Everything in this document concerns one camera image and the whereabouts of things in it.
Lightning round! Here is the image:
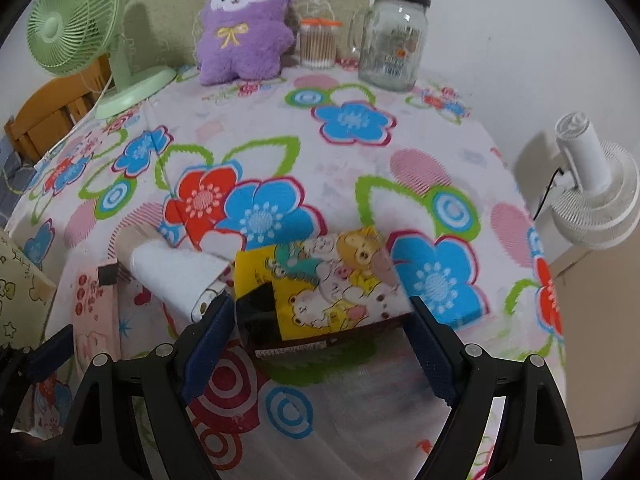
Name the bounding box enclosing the purple plush toy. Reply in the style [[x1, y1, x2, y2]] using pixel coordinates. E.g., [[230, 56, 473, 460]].
[[195, 0, 296, 86]]

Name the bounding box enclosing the cotton swab jar orange lid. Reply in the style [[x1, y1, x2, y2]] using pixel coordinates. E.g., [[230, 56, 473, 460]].
[[298, 17, 344, 71]]

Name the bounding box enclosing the white fan cable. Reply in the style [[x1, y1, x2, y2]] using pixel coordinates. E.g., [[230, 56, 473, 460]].
[[44, 74, 114, 162]]

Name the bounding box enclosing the white standing fan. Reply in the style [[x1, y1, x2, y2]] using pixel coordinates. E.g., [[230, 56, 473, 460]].
[[532, 112, 640, 249]]

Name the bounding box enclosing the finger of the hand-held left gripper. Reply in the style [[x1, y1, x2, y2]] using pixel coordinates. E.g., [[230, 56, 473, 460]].
[[26, 324, 74, 382]]

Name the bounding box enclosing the wooden chair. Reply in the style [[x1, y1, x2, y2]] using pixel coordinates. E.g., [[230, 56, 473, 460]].
[[4, 55, 119, 163]]

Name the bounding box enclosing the green desk fan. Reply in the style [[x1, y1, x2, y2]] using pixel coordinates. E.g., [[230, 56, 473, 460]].
[[25, 0, 178, 121]]

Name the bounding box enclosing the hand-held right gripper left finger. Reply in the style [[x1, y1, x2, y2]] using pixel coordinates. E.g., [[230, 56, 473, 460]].
[[62, 295, 236, 480]]

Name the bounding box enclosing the beige door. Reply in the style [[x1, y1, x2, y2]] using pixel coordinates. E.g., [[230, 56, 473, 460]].
[[547, 237, 640, 443]]

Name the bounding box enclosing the grey plaid bedding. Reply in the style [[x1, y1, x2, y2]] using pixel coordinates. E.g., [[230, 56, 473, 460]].
[[0, 135, 37, 222]]

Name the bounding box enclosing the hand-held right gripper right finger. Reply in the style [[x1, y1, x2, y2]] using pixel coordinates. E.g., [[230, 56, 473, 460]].
[[407, 296, 583, 480]]

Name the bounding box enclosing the pink printed packet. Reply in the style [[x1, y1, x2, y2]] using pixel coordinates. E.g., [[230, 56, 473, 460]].
[[72, 267, 124, 362]]

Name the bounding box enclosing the white bag roll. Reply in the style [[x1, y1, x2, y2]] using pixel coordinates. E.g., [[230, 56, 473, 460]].
[[117, 227, 236, 322]]

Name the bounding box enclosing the black fan cable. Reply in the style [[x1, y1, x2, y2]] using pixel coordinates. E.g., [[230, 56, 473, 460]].
[[532, 167, 567, 222]]

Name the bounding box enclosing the yellow printed storage box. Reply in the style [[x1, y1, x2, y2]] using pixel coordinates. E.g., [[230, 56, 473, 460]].
[[0, 229, 59, 352]]

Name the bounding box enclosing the yellow cartoon packet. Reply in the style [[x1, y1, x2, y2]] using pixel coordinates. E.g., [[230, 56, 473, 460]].
[[234, 226, 414, 361]]

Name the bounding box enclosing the glass jar with green lid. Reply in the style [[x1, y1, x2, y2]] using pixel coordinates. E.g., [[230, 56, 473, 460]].
[[348, 0, 432, 93]]

